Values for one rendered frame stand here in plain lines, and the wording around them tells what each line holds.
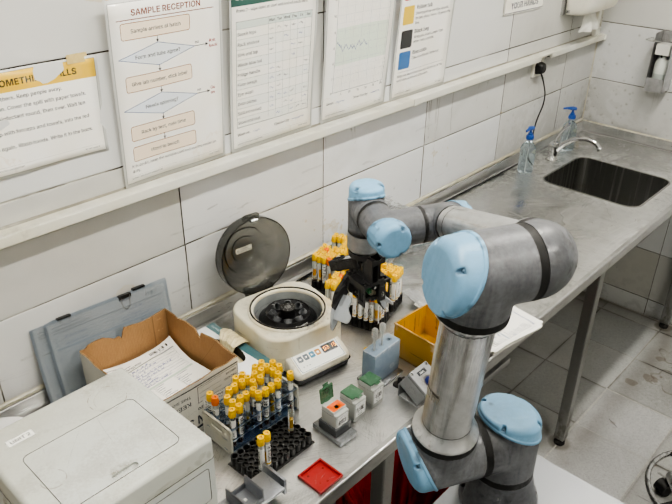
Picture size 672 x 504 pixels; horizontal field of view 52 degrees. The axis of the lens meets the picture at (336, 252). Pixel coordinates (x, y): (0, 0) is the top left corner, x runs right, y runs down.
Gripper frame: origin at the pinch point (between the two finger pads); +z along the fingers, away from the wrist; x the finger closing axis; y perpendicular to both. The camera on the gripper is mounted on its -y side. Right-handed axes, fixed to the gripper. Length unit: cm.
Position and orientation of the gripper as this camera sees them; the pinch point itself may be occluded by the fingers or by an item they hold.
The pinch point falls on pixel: (356, 318)
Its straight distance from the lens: 161.6
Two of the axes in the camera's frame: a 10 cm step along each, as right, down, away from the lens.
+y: 5.7, 4.3, -7.1
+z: -0.1, 8.6, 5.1
